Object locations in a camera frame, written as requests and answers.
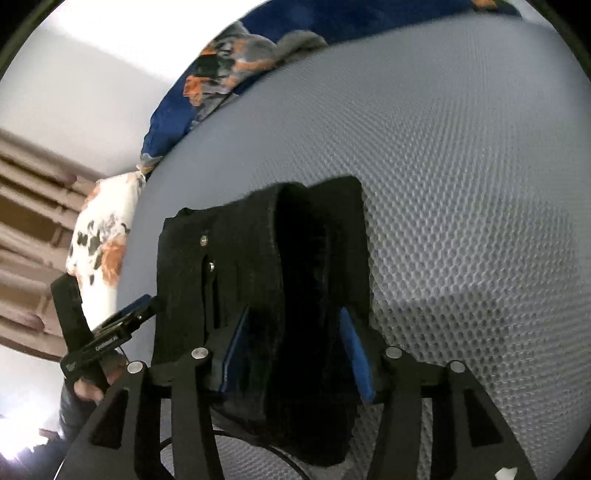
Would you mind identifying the black pants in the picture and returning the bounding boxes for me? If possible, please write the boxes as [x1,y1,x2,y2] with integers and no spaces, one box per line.
[152,175,377,467]

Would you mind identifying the white floral pillow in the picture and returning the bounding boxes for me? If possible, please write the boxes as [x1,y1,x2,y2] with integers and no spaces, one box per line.
[65,172,146,289]

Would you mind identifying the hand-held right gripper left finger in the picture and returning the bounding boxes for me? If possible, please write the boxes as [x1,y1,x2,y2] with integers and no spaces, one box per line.
[62,307,252,480]

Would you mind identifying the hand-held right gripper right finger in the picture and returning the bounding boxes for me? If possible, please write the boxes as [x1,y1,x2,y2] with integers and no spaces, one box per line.
[339,308,539,480]

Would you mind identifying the person's left hand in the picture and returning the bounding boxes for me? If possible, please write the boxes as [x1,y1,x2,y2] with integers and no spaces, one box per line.
[74,351,130,403]

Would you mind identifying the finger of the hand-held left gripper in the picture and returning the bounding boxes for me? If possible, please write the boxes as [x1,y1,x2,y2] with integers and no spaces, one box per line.
[51,276,93,354]
[92,294,158,337]

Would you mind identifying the beige pleated curtain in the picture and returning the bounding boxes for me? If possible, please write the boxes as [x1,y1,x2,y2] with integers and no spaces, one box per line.
[0,127,107,361]

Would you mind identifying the blue floral blanket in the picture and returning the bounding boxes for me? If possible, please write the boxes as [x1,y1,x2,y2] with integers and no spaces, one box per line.
[139,0,522,176]

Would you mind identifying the grey mesh mattress pad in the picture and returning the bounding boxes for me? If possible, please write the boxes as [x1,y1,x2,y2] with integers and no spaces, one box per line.
[115,14,591,480]

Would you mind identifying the person's left forearm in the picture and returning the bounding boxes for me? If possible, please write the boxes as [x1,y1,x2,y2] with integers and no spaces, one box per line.
[58,383,105,446]

